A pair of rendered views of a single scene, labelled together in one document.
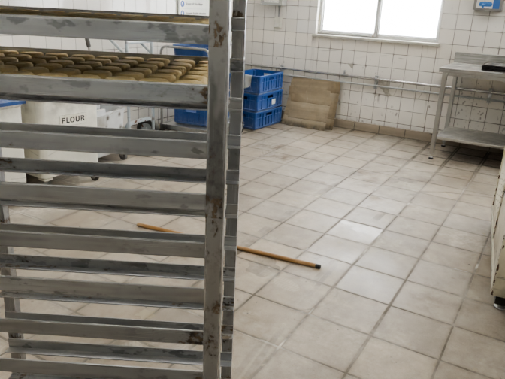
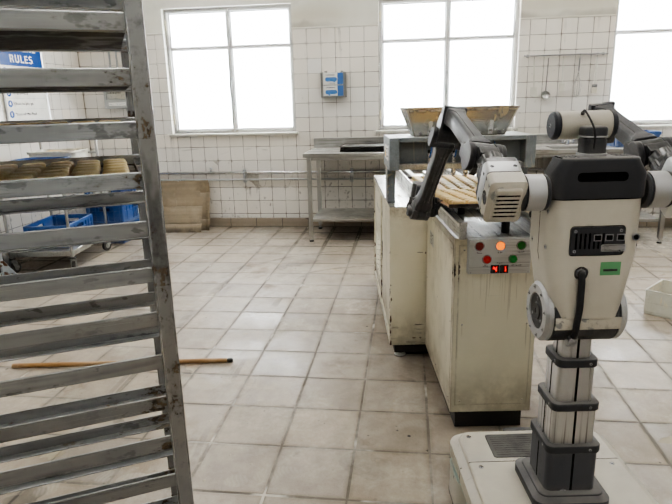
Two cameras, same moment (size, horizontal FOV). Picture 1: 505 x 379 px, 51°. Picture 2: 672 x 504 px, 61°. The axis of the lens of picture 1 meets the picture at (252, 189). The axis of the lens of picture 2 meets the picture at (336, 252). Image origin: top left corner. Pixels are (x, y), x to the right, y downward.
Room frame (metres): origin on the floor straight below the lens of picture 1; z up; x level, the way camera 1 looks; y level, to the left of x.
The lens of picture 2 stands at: (-0.27, 0.14, 1.36)
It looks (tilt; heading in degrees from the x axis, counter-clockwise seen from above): 15 degrees down; 338
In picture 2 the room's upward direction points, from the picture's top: 1 degrees counter-clockwise
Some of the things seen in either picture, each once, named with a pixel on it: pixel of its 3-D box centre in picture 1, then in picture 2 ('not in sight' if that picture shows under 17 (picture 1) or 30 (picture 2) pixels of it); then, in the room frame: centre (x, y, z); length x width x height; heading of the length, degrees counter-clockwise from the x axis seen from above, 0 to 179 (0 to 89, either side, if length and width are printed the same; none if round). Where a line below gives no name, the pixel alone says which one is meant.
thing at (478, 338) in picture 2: not in sight; (473, 301); (1.79, -1.38, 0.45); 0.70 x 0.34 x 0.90; 157
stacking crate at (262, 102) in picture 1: (255, 98); (118, 209); (6.15, 0.02, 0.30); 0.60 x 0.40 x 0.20; 151
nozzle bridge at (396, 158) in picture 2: not in sight; (455, 167); (2.26, -1.57, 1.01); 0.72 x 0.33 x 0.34; 67
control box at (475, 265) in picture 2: not in sight; (498, 255); (1.45, -1.24, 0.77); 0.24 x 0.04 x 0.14; 67
